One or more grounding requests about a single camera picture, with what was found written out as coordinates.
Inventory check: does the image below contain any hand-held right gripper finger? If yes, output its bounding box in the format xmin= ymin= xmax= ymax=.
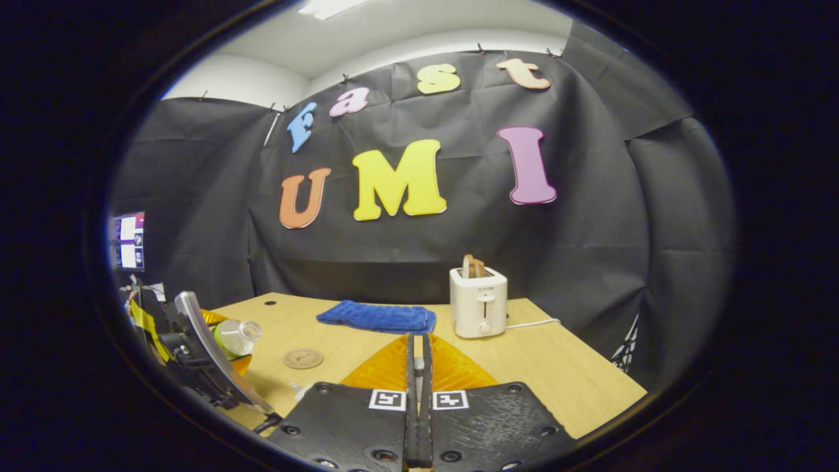
xmin=423 ymin=333 xmax=577 ymax=472
xmin=269 ymin=333 xmax=420 ymax=472

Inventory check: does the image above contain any clear green-label water bottle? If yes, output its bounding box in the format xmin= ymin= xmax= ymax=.
xmin=213 ymin=319 xmax=263 ymax=359

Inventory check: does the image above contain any round cork coaster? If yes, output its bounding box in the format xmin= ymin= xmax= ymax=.
xmin=283 ymin=348 xmax=324 ymax=370

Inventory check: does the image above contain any blue folded towel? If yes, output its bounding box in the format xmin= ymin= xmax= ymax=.
xmin=316 ymin=300 xmax=437 ymax=335

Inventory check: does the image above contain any computer monitor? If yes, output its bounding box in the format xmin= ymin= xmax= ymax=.
xmin=108 ymin=211 xmax=146 ymax=273

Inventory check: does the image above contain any white toaster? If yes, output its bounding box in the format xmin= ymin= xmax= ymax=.
xmin=449 ymin=267 xmax=509 ymax=340

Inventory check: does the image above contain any ceiling light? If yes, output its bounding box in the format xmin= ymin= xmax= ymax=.
xmin=298 ymin=0 xmax=369 ymax=20

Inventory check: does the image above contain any white wire frame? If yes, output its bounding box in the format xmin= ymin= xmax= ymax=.
xmin=611 ymin=313 xmax=641 ymax=376

